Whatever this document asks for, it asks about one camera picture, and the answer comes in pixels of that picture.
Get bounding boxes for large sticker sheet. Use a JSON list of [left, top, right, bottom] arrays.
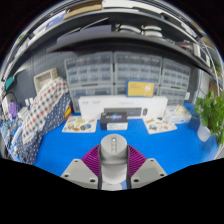
[[143, 116, 178, 135]]

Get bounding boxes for clear drawer parts cabinet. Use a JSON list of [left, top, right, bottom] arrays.
[[64, 52, 114, 88], [113, 83, 161, 98], [68, 84, 115, 113], [161, 58, 192, 89], [159, 86, 188, 106], [113, 50, 164, 84]]

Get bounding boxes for white computer mouse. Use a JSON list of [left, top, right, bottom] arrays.
[[99, 133, 129, 192]]

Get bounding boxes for small sticker sheet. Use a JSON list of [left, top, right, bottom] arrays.
[[61, 115, 98, 134]]

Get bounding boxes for blue-white glove box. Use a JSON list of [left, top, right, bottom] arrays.
[[163, 104, 193, 125]]

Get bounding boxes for purple toy figure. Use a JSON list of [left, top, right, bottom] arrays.
[[8, 101, 18, 119]]

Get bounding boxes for small black box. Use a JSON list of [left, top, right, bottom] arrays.
[[99, 111, 129, 131]]

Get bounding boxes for green plant in white pot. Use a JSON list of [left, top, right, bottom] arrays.
[[193, 89, 224, 146]]

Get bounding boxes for overhead shelf unit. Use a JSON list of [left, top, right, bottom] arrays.
[[6, 0, 221, 68]]

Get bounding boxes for yellow card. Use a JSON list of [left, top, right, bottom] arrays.
[[126, 79, 156, 98]]

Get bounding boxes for long white keyboard box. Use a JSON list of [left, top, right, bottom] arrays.
[[77, 95, 169, 120]]

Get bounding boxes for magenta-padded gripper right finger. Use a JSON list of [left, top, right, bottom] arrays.
[[127, 143, 168, 190]]

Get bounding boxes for white basket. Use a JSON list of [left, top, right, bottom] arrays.
[[33, 67, 59, 93]]

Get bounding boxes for checkered and dotted cloth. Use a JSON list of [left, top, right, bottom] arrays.
[[16, 76, 73, 166]]

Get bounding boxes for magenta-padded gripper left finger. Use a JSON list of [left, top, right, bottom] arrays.
[[60, 143, 102, 190]]

